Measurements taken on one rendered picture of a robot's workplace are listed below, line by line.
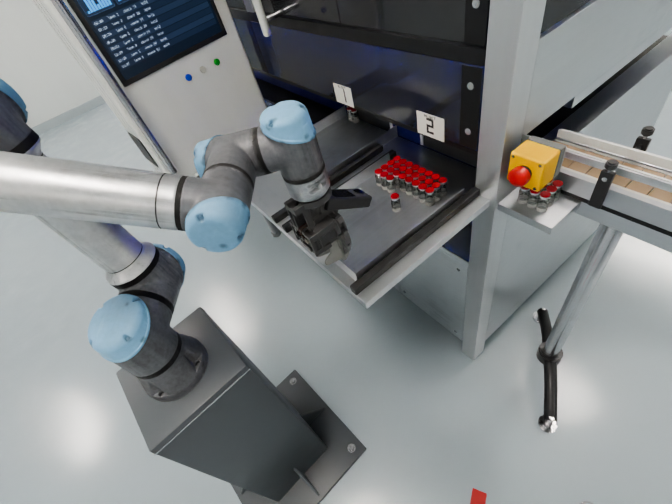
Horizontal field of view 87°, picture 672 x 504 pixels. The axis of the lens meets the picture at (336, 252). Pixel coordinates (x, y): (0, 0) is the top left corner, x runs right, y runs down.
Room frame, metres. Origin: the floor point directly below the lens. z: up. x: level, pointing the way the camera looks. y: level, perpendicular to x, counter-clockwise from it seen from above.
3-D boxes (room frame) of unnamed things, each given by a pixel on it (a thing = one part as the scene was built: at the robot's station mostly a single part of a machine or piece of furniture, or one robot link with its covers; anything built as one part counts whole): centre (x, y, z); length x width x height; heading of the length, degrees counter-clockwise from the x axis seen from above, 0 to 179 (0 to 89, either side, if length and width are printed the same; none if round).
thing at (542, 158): (0.52, -0.44, 1.00); 0.08 x 0.07 x 0.07; 114
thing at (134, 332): (0.48, 0.44, 0.96); 0.13 x 0.12 x 0.14; 169
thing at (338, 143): (1.01, -0.09, 0.90); 0.34 x 0.26 x 0.04; 114
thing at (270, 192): (0.83, -0.10, 0.87); 0.70 x 0.48 x 0.02; 24
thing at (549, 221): (0.53, -0.49, 0.87); 0.14 x 0.13 x 0.02; 114
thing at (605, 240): (0.45, -0.63, 0.46); 0.09 x 0.09 x 0.77; 24
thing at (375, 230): (0.66, -0.13, 0.90); 0.34 x 0.26 x 0.04; 114
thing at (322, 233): (0.52, 0.01, 1.06); 0.09 x 0.08 x 0.12; 114
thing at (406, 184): (0.70, -0.23, 0.90); 0.18 x 0.02 x 0.05; 24
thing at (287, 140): (0.52, 0.01, 1.21); 0.09 x 0.08 x 0.11; 79
